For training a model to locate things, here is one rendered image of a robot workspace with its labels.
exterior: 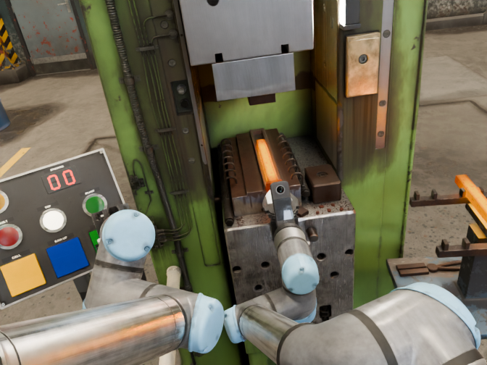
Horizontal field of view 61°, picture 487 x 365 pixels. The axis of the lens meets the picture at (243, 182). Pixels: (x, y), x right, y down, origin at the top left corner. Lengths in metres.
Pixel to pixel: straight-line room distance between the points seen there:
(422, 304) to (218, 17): 0.73
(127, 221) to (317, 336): 0.31
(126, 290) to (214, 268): 0.91
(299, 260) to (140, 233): 0.38
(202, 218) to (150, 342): 0.93
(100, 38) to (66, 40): 6.53
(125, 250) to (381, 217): 1.07
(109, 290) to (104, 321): 0.20
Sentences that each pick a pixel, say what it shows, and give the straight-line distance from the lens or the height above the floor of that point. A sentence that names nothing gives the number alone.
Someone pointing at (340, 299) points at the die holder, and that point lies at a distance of 1.44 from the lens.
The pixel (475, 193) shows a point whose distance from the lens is 1.26.
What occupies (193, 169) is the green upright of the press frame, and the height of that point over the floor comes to 1.02.
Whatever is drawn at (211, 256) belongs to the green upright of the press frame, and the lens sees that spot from 1.51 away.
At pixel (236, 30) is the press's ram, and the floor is 1.43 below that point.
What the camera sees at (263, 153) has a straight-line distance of 1.36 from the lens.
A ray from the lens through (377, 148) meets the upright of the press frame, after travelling 1.39.
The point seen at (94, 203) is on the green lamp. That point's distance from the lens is 1.09.
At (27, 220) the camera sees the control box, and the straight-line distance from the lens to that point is 1.10.
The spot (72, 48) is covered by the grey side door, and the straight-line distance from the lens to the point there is 7.72.
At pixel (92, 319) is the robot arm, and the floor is 1.32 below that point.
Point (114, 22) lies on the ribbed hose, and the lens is 1.16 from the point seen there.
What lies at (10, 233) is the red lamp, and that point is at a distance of 1.10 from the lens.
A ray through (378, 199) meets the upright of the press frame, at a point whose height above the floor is 0.80.
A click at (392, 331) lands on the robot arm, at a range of 0.59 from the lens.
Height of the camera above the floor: 1.62
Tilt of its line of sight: 30 degrees down
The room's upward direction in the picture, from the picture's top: 8 degrees counter-clockwise
